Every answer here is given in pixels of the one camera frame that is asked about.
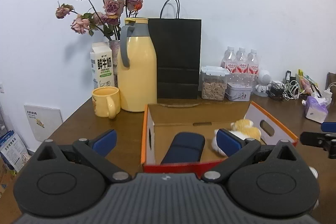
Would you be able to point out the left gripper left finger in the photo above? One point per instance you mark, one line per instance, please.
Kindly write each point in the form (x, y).
(63, 180)

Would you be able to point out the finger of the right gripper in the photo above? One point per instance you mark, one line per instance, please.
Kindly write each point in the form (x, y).
(328, 127)
(316, 139)

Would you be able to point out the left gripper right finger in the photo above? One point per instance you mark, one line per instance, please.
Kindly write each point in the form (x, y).
(265, 180)

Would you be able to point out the yellow white alpaca plush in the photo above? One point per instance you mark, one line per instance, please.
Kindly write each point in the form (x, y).
(241, 132)

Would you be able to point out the navy blue case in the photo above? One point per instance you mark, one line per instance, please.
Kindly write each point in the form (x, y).
(185, 147)

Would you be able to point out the purple tissue pack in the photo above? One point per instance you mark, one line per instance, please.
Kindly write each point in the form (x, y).
(313, 110)

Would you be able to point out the white power adapter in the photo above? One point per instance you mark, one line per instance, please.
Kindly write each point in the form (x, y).
(327, 94)

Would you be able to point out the colourful snack packet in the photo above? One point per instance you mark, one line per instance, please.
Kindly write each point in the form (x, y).
(307, 84)

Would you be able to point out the white robot toy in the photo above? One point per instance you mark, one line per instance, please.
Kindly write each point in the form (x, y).
(263, 81)

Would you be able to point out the yellow ceramic mug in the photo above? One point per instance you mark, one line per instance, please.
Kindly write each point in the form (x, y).
(106, 102)

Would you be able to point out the small white tin box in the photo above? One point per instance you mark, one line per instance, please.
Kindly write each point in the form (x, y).
(238, 92)

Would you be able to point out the water bottle right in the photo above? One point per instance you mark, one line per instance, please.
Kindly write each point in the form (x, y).
(253, 62)

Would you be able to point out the water bottle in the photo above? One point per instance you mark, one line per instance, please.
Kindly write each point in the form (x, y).
(253, 62)
(241, 61)
(229, 60)

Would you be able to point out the water bottle middle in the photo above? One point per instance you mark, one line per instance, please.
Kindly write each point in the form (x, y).
(241, 61)

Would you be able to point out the red cardboard box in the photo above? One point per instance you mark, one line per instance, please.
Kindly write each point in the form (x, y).
(162, 122)

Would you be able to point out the clear nut storage container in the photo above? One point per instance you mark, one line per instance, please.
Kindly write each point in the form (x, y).
(214, 82)

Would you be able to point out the water bottle left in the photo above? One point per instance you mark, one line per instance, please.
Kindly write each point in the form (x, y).
(229, 60)

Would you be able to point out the white milk carton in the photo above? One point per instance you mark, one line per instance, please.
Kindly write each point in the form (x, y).
(102, 65)

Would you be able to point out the yellow thermos jug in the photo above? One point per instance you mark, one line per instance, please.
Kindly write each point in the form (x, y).
(136, 66)

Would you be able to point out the black paper bag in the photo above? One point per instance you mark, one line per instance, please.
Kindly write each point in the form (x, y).
(177, 45)

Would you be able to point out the dried pink rose bouquet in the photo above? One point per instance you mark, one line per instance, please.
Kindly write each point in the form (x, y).
(103, 15)

